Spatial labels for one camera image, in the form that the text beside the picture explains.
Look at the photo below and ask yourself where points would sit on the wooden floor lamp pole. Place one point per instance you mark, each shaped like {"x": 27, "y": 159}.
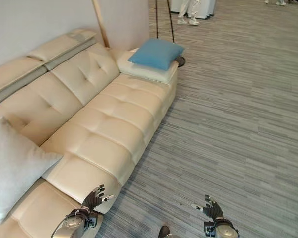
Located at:
{"x": 102, "y": 22}

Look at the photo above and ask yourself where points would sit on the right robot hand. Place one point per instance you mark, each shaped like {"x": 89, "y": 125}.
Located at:
{"x": 211, "y": 207}

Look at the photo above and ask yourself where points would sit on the black tripod stand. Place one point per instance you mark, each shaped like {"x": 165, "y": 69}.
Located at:
{"x": 169, "y": 29}

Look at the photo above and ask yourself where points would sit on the cream leather sofa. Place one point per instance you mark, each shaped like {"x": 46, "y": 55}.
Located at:
{"x": 109, "y": 116}

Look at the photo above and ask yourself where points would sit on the person's shoes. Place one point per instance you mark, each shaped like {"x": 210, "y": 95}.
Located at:
{"x": 275, "y": 2}

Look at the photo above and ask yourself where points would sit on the light grey square cushion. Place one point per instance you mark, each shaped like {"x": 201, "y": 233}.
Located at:
{"x": 12, "y": 168}

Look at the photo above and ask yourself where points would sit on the person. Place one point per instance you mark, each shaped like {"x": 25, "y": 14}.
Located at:
{"x": 188, "y": 11}

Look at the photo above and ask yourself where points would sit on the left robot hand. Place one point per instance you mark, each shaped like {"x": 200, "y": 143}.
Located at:
{"x": 94, "y": 196}

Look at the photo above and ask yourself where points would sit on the blue square cushion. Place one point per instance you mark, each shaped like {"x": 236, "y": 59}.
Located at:
{"x": 156, "y": 54}

